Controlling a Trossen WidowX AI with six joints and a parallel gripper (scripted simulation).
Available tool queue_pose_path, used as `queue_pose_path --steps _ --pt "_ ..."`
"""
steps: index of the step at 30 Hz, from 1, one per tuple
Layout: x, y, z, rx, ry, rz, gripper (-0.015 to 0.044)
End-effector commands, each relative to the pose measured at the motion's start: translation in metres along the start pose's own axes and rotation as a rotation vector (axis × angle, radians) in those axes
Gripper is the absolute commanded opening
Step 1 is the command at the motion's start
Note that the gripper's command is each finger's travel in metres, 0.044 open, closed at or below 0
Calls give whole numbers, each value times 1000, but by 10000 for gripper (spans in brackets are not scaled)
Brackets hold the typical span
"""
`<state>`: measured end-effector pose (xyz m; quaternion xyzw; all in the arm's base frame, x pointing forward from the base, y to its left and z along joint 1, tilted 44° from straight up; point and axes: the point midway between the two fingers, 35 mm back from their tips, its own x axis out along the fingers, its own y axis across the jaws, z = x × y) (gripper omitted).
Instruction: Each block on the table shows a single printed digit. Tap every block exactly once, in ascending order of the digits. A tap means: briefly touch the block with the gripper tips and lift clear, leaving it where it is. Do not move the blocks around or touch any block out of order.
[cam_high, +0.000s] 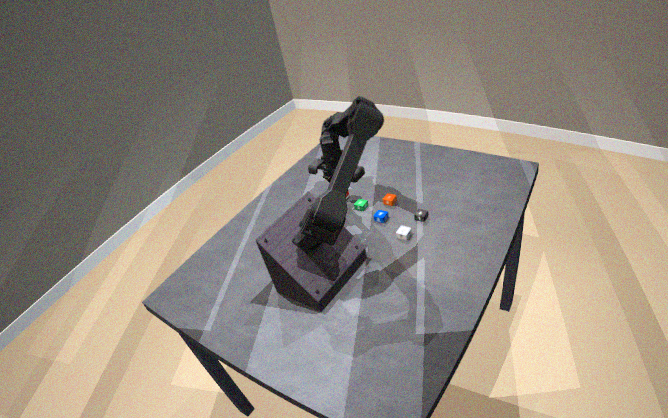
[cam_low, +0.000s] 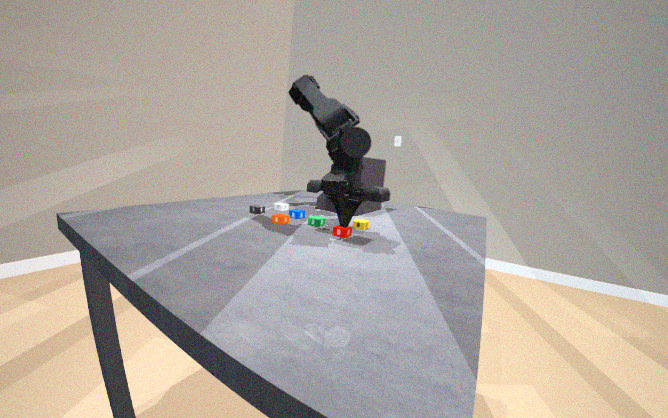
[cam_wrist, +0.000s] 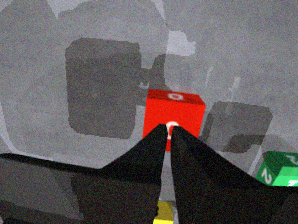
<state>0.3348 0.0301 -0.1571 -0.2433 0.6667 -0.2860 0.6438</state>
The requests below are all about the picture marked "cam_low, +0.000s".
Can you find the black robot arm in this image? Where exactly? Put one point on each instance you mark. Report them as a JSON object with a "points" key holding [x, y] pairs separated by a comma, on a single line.
{"points": [[335, 122]]}

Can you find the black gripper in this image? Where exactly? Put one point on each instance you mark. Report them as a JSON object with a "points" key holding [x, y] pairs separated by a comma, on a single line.
{"points": [[346, 206]]}

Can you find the red block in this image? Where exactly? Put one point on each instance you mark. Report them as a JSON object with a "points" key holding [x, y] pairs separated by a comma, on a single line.
{"points": [[341, 231]]}

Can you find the green block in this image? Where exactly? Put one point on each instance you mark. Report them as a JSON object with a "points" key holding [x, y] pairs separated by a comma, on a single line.
{"points": [[316, 221]]}

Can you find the blue block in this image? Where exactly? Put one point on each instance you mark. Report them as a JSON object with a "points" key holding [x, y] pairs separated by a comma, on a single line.
{"points": [[297, 214]]}

